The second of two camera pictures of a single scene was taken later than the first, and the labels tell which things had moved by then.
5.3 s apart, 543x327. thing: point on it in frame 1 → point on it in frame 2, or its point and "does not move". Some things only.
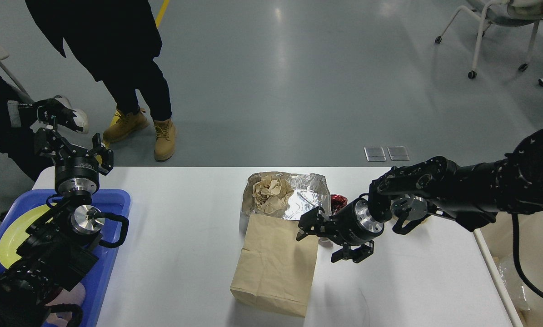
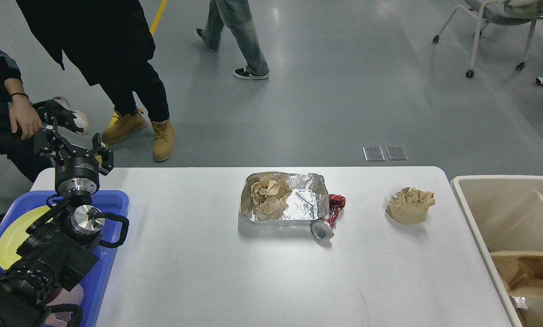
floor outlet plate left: (375, 154) does not move
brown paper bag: (275, 270) → (536, 274)
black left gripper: (77, 174) does not move
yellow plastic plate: (16, 233) does not move
